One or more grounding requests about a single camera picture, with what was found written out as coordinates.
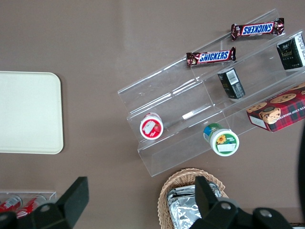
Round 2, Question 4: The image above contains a clear acrylic stepped stand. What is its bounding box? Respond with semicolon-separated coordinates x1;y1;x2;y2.
117;8;305;177

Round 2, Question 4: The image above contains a small black and white box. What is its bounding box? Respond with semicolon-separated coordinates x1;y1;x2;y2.
276;33;305;71

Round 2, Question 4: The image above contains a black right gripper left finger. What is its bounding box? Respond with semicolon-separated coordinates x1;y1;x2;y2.
30;176;90;229

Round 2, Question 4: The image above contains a green sunflower lid cup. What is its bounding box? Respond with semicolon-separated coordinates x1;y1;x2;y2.
203;123;240;157

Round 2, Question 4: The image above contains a light oval wicker basket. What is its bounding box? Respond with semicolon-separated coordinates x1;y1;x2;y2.
157;168;229;229

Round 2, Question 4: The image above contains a red tartan cookie box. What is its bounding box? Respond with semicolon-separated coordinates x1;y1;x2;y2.
245;83;305;133

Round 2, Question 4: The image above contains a Snickers chocolate bar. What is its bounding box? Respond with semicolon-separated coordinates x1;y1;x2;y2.
186;46;237;69
231;17;285;42

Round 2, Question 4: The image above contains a clear acrylic bottle rack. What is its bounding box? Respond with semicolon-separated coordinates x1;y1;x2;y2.
0;189;58;215

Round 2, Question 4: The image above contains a red lid yogurt cup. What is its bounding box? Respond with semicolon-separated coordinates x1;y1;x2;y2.
139;112;164;140

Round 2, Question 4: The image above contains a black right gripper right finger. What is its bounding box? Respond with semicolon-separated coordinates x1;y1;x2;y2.
183;176;241;229

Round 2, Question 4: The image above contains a cream rectangular tray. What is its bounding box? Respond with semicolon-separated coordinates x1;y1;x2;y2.
0;71;64;155

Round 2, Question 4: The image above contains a small black box with barcode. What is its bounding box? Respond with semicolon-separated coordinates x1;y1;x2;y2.
217;67;246;100

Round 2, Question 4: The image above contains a silver foil wrapped pack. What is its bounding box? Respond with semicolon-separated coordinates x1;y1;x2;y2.
166;182;224;229

